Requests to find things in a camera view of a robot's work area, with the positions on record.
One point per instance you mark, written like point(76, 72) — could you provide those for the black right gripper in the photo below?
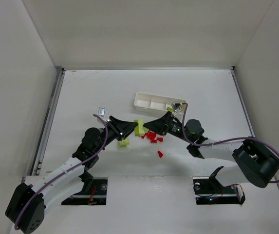
point(166, 123)

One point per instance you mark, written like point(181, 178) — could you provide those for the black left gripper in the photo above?
point(116, 126)

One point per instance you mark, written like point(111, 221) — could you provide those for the small lime lego stack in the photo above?
point(123, 143)

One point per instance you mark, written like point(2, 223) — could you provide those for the large lime lego stack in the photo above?
point(140, 130)

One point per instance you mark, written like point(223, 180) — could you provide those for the dark lime lego brick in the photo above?
point(169, 108)

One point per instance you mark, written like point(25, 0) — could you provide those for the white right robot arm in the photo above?
point(250, 160)

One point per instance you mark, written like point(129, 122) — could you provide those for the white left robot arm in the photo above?
point(31, 202)

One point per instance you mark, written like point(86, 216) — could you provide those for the red lego pile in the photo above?
point(152, 137)

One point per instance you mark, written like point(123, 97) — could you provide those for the white three-compartment tray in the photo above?
point(154, 104)

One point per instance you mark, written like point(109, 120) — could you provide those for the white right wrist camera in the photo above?
point(176, 107)

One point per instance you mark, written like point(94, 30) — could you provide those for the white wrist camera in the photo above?
point(176, 107)
point(101, 112)

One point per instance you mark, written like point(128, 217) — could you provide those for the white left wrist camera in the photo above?
point(101, 112)

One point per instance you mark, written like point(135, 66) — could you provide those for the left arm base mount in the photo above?
point(93, 192)

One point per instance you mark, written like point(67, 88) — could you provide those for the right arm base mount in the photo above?
point(209, 191)

